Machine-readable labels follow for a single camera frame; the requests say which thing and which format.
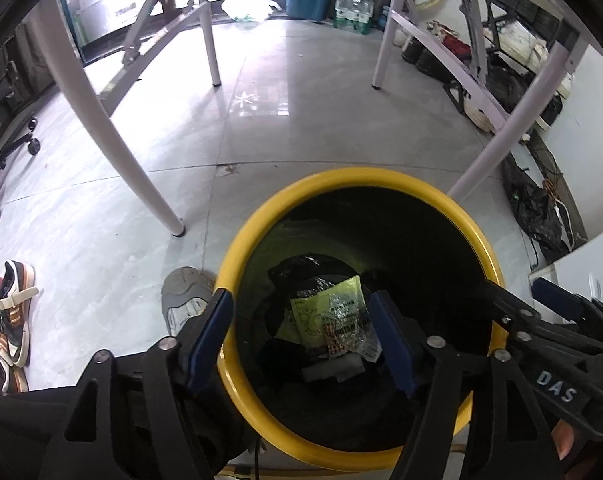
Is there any pack of water bottles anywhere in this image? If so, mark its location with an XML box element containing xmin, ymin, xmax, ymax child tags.
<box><xmin>334</xmin><ymin>0</ymin><xmax>375</xmax><ymax>36</ymax></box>

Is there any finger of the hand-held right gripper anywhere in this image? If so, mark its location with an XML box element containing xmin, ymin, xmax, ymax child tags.
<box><xmin>474</xmin><ymin>277</ymin><xmax>542</xmax><ymax>333</ymax></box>
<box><xmin>531</xmin><ymin>276</ymin><xmax>603</xmax><ymax>347</ymax></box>

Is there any black shoe rack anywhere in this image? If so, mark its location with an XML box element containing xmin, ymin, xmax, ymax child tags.
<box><xmin>479</xmin><ymin>0</ymin><xmax>582</xmax><ymax>126</ymax></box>

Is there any black bin liner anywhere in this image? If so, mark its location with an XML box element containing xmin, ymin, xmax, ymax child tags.
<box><xmin>246</xmin><ymin>192</ymin><xmax>492</xmax><ymax>453</ymax></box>

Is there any black garbage bag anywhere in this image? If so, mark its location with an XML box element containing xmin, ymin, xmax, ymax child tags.
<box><xmin>501</xmin><ymin>157</ymin><xmax>575</xmax><ymax>261</ymax></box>

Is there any person's right hand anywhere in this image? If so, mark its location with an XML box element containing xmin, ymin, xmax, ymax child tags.
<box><xmin>550</xmin><ymin>417</ymin><xmax>577</xmax><ymax>461</ymax></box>

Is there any white paper scrap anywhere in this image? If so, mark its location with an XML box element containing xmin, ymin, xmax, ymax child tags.
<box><xmin>301</xmin><ymin>354</ymin><xmax>368</xmax><ymax>384</ymax></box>

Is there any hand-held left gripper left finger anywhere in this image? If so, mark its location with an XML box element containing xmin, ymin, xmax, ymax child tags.
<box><xmin>42</xmin><ymin>288</ymin><xmax>234</xmax><ymax>480</ymax></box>

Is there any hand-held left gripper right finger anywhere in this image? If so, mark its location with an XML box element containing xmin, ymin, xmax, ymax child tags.
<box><xmin>370</xmin><ymin>290</ymin><xmax>565</xmax><ymax>480</ymax></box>

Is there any yellow-green snack wrapper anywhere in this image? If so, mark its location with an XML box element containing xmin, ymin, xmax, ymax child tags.
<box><xmin>274</xmin><ymin>275</ymin><xmax>365</xmax><ymax>351</ymax></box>

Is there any pile of assorted shoes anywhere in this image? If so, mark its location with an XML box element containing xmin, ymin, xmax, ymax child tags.
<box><xmin>401</xmin><ymin>20</ymin><xmax>565</xmax><ymax>133</ymax></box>

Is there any orange cable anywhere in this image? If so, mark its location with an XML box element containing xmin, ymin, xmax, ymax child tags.
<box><xmin>540</xmin><ymin>174</ymin><xmax>563</xmax><ymax>202</ymax></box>

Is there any clear checkered snack wrapper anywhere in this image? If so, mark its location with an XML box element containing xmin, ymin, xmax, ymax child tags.
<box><xmin>321</xmin><ymin>305</ymin><xmax>382</xmax><ymax>361</ymax></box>

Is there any black office chair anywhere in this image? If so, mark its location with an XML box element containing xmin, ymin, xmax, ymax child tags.
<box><xmin>0</xmin><ymin>25</ymin><xmax>42</xmax><ymax>223</ymax></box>

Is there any person's left grey sneaker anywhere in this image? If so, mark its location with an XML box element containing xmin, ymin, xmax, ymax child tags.
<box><xmin>160</xmin><ymin>266</ymin><xmax>217</xmax><ymax>338</ymax></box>

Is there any folding table with white legs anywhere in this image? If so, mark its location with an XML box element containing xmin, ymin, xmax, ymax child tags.
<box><xmin>29</xmin><ymin>0</ymin><xmax>592</xmax><ymax>238</ymax></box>

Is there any yellow trash bin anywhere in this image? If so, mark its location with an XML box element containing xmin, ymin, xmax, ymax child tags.
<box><xmin>214</xmin><ymin>168</ymin><xmax>507</xmax><ymax>473</ymax></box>

